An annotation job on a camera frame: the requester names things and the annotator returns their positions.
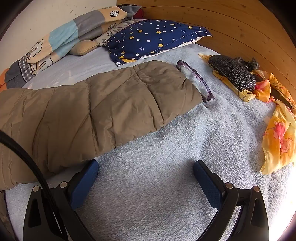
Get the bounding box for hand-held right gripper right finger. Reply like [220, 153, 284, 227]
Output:
[193, 160, 270, 241]

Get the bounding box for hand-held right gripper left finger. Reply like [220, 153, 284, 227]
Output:
[23, 159, 99, 241]

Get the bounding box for brown puffer jacket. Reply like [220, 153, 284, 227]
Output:
[0, 61, 203, 241]

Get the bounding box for light blue bed sheet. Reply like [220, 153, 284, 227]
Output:
[5, 43, 294, 241]

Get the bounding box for yellow floral scarf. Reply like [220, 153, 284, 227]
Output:
[198, 53, 296, 175]

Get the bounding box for purple eyeglasses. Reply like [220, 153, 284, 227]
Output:
[176, 60, 215, 103]

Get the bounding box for dark patterned glasses case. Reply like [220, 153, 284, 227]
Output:
[208, 55, 257, 92]

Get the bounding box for dark crumpled bag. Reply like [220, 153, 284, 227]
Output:
[233, 57, 260, 71]

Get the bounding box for tan small cushion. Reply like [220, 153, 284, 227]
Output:
[69, 40, 99, 55]

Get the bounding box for long patchwork bolster pillow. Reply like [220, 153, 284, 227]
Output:
[0, 5, 142, 90]

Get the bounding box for navy star-print pillow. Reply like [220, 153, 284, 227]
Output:
[105, 20, 213, 67]

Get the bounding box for wooden headboard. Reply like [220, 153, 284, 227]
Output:
[117, 0, 296, 112]

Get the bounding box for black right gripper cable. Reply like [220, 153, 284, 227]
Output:
[0, 130, 70, 241]

